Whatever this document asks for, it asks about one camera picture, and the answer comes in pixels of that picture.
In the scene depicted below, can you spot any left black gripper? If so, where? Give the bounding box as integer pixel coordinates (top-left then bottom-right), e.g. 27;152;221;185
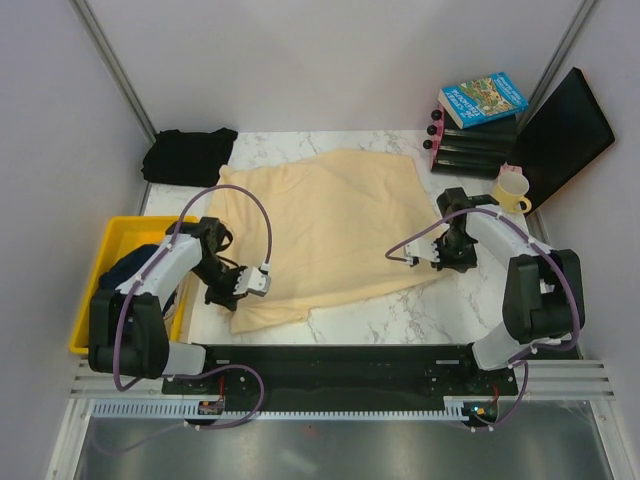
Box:
190;256;248;311

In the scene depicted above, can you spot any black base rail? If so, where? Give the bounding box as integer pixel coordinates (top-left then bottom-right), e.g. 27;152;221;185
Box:
162;345;518;413

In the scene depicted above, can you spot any black flat panel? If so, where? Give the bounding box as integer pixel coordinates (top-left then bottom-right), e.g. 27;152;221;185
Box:
509;67;615;210

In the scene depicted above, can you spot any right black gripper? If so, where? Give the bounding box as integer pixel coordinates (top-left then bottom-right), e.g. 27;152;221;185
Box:
429;231;478;272

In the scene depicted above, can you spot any black box with knobs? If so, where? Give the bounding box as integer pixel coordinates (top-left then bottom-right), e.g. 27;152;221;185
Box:
423;105;517;180

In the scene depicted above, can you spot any colourful treehouse book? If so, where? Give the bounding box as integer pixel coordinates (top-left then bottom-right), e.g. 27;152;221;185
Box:
438;72;529;129

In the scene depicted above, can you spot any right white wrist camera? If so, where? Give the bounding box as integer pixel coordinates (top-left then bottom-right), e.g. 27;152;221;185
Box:
403;237;440;267

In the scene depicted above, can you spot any folded black t-shirt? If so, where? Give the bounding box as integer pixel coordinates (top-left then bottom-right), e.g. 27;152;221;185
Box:
141;128;238;188

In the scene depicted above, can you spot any white slotted cable duct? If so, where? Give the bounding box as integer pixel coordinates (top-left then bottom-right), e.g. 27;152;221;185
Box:
92;399;225;420

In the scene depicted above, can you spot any yellow plastic bin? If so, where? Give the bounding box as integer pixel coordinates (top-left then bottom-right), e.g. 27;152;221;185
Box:
68;216;178;356

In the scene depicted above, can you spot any cream yellow t-shirt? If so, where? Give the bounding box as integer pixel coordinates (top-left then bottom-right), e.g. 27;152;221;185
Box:
208;150;441;334

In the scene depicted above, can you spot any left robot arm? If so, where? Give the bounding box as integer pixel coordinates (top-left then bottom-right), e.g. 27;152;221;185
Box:
88;217;246;393

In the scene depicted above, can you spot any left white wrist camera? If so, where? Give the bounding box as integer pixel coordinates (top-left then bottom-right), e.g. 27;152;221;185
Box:
234;267;271;297

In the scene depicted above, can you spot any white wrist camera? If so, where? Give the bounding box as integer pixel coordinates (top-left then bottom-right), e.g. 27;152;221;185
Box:
403;237;440;267
234;267;271;297

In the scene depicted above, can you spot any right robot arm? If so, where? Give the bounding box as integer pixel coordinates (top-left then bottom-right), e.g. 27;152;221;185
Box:
432;187;585;394

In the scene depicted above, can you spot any yellow ceramic mug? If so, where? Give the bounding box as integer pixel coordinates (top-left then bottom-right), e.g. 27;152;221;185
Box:
491;171;532;214

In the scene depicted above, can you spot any small pink box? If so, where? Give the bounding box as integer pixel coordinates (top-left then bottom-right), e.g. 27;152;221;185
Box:
499;163;523;176

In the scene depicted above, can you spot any navy blue t-shirt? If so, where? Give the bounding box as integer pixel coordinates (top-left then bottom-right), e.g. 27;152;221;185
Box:
89;244;158;310

